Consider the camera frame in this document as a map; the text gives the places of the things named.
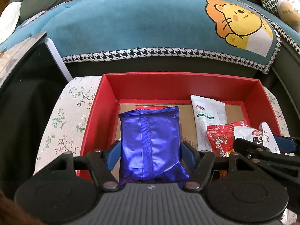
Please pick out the floral tablecloth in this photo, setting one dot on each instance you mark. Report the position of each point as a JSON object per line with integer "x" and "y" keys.
{"x": 62, "y": 192}

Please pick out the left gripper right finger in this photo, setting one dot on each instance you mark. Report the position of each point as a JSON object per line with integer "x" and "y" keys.
{"x": 200, "y": 164}

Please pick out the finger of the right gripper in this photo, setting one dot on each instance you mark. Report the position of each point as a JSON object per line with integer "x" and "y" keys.
{"x": 288, "y": 144}
{"x": 248, "y": 150}

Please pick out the white red duck snack packet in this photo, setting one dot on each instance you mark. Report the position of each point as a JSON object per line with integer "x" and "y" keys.
{"x": 262, "y": 136}

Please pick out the teal lion sofa cover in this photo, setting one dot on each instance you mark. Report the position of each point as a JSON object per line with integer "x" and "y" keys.
{"x": 241, "y": 33}

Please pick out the white green snack packet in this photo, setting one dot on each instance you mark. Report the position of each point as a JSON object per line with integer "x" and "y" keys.
{"x": 207, "y": 112}

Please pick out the red printed snack packet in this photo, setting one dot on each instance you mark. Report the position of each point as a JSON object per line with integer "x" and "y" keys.
{"x": 221, "y": 137}

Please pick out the red flat snack packet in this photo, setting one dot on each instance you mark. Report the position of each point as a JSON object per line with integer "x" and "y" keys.
{"x": 149, "y": 107}

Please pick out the red cardboard box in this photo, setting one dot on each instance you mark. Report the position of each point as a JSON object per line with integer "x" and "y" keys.
{"x": 244, "y": 99}

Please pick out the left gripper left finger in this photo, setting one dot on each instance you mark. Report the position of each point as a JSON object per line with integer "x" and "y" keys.
{"x": 101, "y": 163}

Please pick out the white cloth on sofa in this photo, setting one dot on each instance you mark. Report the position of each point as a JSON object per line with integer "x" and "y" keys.
{"x": 9, "y": 19}

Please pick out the blue foil snack packet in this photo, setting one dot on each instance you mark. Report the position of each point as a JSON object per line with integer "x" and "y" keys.
{"x": 151, "y": 147}

